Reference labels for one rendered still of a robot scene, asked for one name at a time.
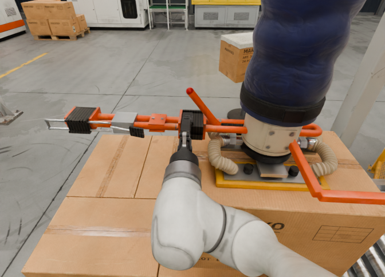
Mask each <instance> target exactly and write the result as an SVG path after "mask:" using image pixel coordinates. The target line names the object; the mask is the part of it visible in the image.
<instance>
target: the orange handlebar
mask: <svg viewBox="0 0 385 277"><path fill-rule="evenodd" d="M114 116H115V114H106V113H99V114H98V116H97V118H98V120H94V121H107V120H112V119H113V118H114ZM217 120H218V121H219V123H220V125H212V123H211V122H210V121H209V120H208V119H207V118H206V132H218V133H243V134H247V132H248V130H247V127H245V126H221V123H232V124H233V123H234V124H244V120H235V119H222V118H217ZM178 121H179V117H171V116H167V114H155V113H152V115H151V116H145V115H138V116H137V122H134V125H133V126H135V127H139V128H143V129H149V132H165V130H178ZM109 122H111V121H109ZM171 123H175V124H171ZM92 126H93V127H104V128H110V127H111V126H112V125H111V124H92ZM322 132H323V131H322V129H321V127H320V126H318V125H317V124H314V123H311V124H309V125H305V126H303V127H302V130H301V132H300V135H299V136H306V137H318V136H320V135H321V134H322ZM289 150H290V152H291V154H292V156H293V158H294V160H295V162H296V164H297V166H298V168H299V170H300V173H301V175H302V177H303V179H304V181H305V183H306V185H307V187H308V189H309V191H310V193H311V195H312V197H317V198H318V200H319V201H320V202H330V203H353V204H376V205H385V193H384V192H361V191H337V190H324V189H322V188H321V186H320V184H319V182H318V181H317V178H316V176H315V175H314V173H313V171H312V169H311V168H310V166H309V164H308V162H307V160H306V158H305V156H304V155H303V153H302V151H301V149H300V147H299V145H298V143H297V142H296V140H295V139H294V141H293V143H290V144H289Z"/></svg>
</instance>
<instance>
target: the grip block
mask: <svg viewBox="0 0 385 277"><path fill-rule="evenodd" d="M183 112H192V122H194V124H193V125H191V131H190V138H191V139H192V140H205V134H206V116H205V115H204V114H203V113H202V111H201V110H189V109H183V110H182V109H181V110H180V114H179V121H178V138H180V136H179V134H180V129H181V124H182V117H183Z"/></svg>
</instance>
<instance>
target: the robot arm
mask: <svg viewBox="0 0 385 277"><path fill-rule="evenodd" d="M192 121H193V113H192V112H183V117H182V124H181V129H180V134H179V136H180V139H179V145H178V148H177V152H175V153H174V154H172V156H171V157H170V162H169V165H168V166H167V167H166V169H165V173H164V178H163V182H162V188H161V190H160V192H159V194H158V196H157V198H156V202H155V206H154V211H153V215H152V224H151V249H152V255H153V257H154V259H155V260H156V261H157V262H158V263H159V264H161V265H162V266H164V267H166V268H169V269H172V270H178V271H183V270H188V269H190V268H192V267H193V266H194V265H195V264H196V263H197V261H198V260H199V258H200V257H201V255H202V253H203V252H205V253H207V254H210V255H211V256H213V257H215V258H217V259H219V261H220V262H221V263H223V264H225V265H227V266H229V267H231V268H233V269H235V270H237V271H239V272H241V273H243V274H245V275H246V276H250V277H256V276H260V275H262V274H265V275H267V276H268V277H338V276H336V275H335V274H333V273H331V272H329V271H327V270H326V269H324V268H322V267H320V266H319V265H317V264H315V263H314V262H312V261H310V260H308V259H306V258H305V257H303V256H301V255H299V254H297V253H296V252H294V251H292V250H291V249H289V248H288V247H286V246H284V245H283V244H281V243H279V242H278V239H277V237H276V235H275V233H274V231H273V230H272V228H271V227H270V226H269V225H268V224H266V223H265V222H264V221H262V220H261V219H260V218H258V217H256V216H254V215H252V214H250V213H248V212H245V211H243V210H240V209H235V208H233V207H228V206H225V205H222V204H219V203H217V202H216V201H214V200H213V199H211V198H210V197H208V196H207V195H206V194H205V193H204V192H203V191H202V184H201V177H202V174H201V170H200V168H199V160H198V158H197V156H196V155H195V154H194V153H192V151H193V148H192V146H191V143H192V140H191V138H190V131H191V125H193V124H194V122H192Z"/></svg>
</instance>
